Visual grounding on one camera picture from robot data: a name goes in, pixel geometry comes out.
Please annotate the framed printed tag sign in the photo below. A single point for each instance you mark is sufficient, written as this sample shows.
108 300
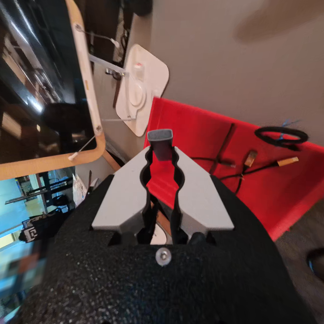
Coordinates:
30 234

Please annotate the black bin divider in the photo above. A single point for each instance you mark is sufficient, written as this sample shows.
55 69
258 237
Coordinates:
222 148

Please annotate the white rounded tray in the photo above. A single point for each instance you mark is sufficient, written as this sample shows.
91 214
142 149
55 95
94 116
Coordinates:
151 76

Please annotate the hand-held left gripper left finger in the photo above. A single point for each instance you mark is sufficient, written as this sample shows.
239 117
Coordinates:
121 200

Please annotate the grey usb hub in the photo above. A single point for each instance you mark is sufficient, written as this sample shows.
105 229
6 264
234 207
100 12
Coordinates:
160 135

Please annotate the wood-framed dark screen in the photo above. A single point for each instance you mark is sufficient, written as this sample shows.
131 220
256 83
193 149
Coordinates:
38 76

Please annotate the red plastic bin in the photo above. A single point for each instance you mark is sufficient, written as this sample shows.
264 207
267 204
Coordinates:
202 121

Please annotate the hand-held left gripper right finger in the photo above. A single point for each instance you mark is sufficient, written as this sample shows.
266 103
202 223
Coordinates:
202 200

